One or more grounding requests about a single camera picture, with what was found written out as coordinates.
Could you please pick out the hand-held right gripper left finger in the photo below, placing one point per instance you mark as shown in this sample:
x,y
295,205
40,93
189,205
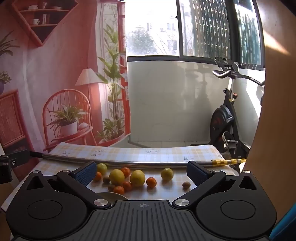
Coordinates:
x,y
85,173

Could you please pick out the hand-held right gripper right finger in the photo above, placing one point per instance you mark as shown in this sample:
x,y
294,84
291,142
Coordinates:
x,y
196,173

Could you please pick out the orange tangerine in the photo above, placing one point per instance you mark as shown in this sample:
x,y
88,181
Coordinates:
x,y
118,190
127,186
151,182
126,172
97,176

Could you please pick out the green apple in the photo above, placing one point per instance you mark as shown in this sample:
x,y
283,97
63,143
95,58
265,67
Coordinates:
x,y
102,168

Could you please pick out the greenish yellow orange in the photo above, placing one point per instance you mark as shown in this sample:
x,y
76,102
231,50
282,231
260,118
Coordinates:
x,y
167,174

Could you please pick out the yellow citrus fruit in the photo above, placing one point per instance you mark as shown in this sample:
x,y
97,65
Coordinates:
x,y
137,178
116,177

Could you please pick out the white plate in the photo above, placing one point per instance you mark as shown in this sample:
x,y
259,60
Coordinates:
x,y
111,197

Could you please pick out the checked yellow tablecloth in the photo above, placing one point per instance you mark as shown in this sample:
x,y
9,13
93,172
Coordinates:
x,y
161,151

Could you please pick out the metal pole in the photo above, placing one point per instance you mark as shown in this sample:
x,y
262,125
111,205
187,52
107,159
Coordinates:
x,y
148,163

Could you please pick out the black exercise bike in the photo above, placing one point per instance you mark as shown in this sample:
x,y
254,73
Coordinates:
x,y
219,120

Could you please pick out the wooden board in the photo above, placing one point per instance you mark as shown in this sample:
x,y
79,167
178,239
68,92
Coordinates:
x,y
277,115

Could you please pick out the blue object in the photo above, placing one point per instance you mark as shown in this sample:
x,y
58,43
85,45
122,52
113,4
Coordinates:
x,y
286,227

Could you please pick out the window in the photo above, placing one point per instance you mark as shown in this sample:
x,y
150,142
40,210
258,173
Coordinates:
x,y
150,34

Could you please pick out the printed wall tapestry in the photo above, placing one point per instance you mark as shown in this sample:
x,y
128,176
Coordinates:
x,y
57,58

